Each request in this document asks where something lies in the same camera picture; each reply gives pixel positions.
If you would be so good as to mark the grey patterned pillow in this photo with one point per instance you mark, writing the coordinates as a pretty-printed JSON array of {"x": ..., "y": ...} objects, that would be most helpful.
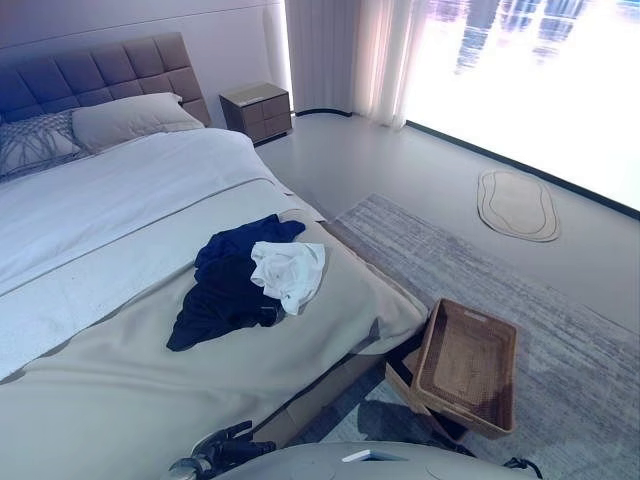
[{"x": 35, "y": 142}]

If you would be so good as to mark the oval beige rug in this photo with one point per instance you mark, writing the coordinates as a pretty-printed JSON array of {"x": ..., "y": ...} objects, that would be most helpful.
[{"x": 517, "y": 205}]

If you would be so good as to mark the black window base strip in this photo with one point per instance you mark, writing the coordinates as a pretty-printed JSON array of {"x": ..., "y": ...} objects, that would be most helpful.
[{"x": 525, "y": 167}]

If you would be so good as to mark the brown nightstand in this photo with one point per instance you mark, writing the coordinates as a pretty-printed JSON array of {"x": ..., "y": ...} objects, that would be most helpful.
[{"x": 255, "y": 112}]

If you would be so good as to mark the grey robot torso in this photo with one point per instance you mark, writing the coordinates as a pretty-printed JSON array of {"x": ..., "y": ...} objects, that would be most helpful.
[{"x": 310, "y": 465}]

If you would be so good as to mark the white sheer curtain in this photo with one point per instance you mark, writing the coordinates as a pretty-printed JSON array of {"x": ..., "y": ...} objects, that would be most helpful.
[{"x": 350, "y": 55}]

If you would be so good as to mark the black garment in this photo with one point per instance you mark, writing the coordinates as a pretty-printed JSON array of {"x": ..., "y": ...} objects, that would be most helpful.
[{"x": 225, "y": 300}]

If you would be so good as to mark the white tag on torso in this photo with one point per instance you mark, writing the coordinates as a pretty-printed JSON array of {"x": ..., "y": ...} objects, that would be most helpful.
[{"x": 367, "y": 456}]

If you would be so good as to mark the brown tufted headboard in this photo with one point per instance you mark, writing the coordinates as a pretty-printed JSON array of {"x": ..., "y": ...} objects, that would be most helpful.
[{"x": 100, "y": 70}]

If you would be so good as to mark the beige pillow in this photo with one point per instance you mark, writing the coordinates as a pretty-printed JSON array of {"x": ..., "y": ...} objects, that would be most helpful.
[{"x": 130, "y": 122}]

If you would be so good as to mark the bed with beige cover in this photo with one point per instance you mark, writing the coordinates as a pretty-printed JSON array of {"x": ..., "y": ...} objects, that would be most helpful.
[{"x": 150, "y": 400}]

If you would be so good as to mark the navy blue garment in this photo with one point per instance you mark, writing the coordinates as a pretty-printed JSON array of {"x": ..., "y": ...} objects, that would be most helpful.
[{"x": 235, "y": 242}]

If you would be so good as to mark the brown upholstered bed frame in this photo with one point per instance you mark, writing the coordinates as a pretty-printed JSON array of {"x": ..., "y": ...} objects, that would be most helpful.
[{"x": 320, "y": 400}]

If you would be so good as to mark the white garment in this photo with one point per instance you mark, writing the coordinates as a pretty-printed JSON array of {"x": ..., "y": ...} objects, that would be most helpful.
[{"x": 287, "y": 272}]

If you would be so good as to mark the white duvet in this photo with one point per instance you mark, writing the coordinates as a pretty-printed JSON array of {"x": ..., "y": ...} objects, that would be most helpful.
[{"x": 125, "y": 200}]

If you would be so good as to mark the brown wicker basket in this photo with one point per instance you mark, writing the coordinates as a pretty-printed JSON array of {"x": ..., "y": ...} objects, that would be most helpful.
[{"x": 465, "y": 365}]

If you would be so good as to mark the large grey striped rug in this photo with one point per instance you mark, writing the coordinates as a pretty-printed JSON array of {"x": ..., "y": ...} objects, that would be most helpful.
[{"x": 565, "y": 360}]

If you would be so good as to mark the bright glass window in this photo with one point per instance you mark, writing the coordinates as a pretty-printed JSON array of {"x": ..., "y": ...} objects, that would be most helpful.
[{"x": 550, "y": 90}]

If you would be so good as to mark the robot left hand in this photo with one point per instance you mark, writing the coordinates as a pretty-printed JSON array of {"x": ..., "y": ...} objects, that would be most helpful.
[{"x": 235, "y": 447}]

